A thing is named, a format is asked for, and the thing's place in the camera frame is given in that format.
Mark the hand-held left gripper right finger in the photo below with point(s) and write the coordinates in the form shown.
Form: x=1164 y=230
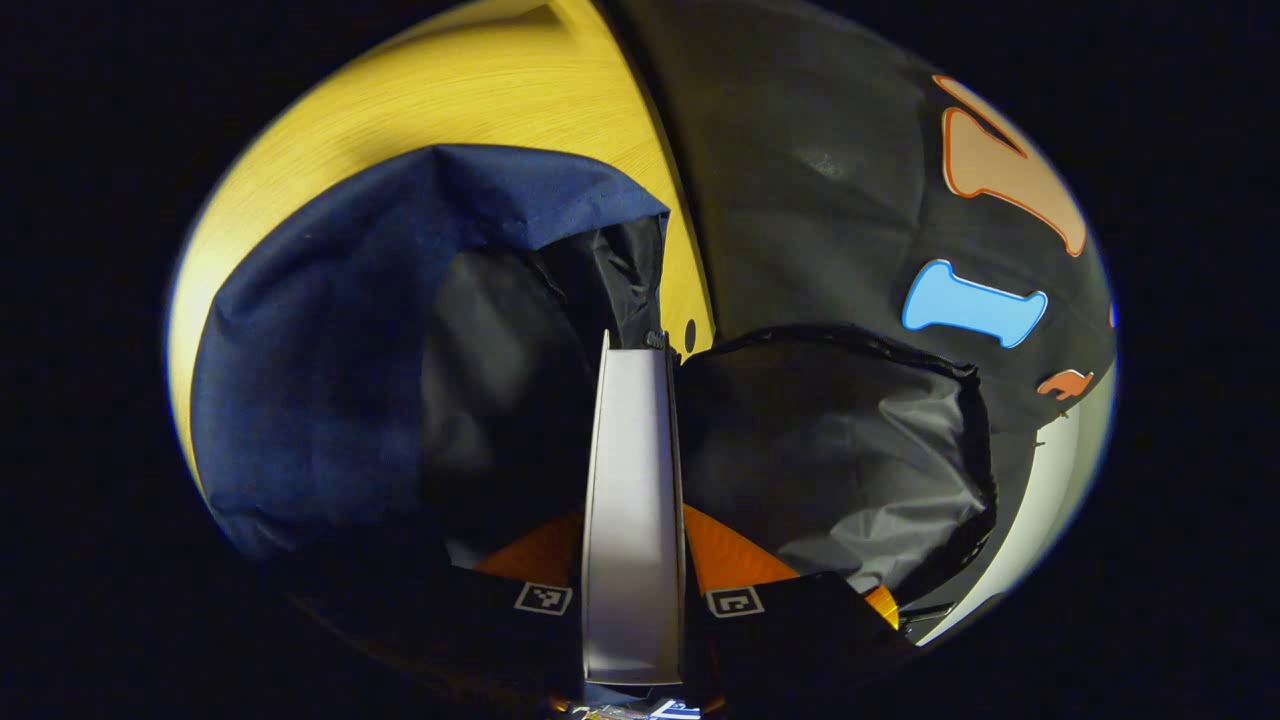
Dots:
x=790 y=630

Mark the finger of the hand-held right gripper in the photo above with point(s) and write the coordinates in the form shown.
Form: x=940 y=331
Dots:
x=883 y=606

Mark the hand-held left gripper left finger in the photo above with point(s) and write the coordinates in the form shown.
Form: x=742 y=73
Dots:
x=500 y=620

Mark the blue schoolbag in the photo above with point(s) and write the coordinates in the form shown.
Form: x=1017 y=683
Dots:
x=320 y=350

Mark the black backdrop cloth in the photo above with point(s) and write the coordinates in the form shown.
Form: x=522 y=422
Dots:
x=800 y=200

